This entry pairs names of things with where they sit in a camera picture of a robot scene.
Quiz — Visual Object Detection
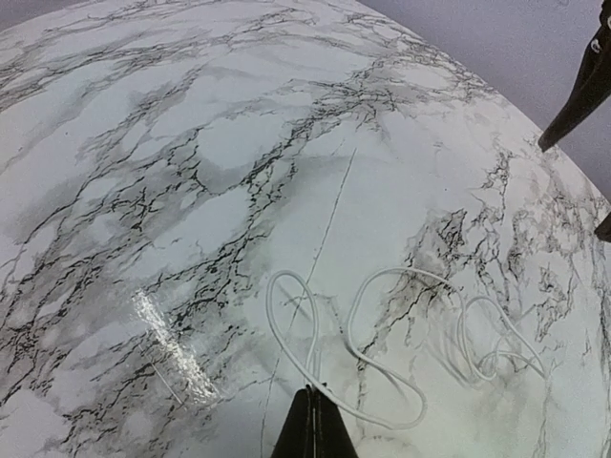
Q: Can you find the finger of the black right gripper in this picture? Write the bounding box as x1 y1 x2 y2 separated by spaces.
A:
537 1 610 152
594 217 611 242

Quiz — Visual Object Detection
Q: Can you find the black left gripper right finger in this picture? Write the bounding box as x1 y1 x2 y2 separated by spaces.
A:
313 389 358 458

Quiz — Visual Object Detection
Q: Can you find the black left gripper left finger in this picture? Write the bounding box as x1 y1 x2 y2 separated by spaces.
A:
271 386 314 458

